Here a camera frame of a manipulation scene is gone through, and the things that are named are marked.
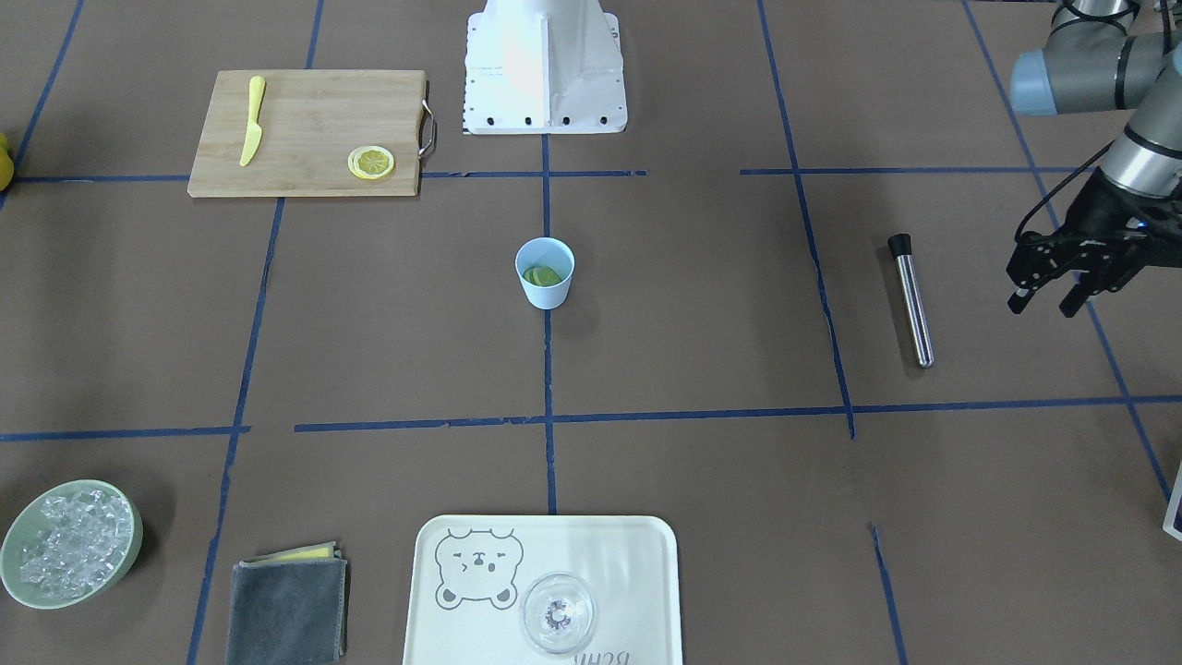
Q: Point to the yellow lemon slice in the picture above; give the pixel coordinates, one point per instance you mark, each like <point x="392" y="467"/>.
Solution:
<point x="371" y="162"/>

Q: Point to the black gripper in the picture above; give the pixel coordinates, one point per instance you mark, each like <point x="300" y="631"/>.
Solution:
<point x="1100" y="209"/>

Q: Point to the clear wine glass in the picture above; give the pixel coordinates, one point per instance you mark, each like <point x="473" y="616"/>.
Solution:
<point x="559" y="614"/>

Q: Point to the light blue cup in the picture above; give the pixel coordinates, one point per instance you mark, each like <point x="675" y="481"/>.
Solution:
<point x="553" y="253"/>

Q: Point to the cream bear tray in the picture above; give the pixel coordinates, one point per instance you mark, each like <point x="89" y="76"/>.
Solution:
<point x="471" y="574"/>

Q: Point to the grey folded cloth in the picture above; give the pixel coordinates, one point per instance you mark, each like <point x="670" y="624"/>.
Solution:
<point x="289" y="607"/>

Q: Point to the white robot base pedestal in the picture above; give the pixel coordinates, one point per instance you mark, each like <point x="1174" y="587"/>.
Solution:
<point x="544" y="68"/>

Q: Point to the yellow plastic knife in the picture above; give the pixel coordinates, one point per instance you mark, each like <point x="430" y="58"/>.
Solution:
<point x="253" y="131"/>

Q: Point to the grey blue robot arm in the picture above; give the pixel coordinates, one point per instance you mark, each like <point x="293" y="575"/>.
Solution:
<point x="1092" y="62"/>

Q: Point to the green bowl of ice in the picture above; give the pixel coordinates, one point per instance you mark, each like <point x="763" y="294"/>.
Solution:
<point x="75" y="541"/>

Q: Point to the steel muddler black cap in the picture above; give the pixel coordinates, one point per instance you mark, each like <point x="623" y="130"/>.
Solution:
<point x="900" y="247"/>

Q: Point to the wooden cutting board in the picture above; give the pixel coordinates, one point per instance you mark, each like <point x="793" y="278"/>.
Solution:
<point x="311" y="121"/>

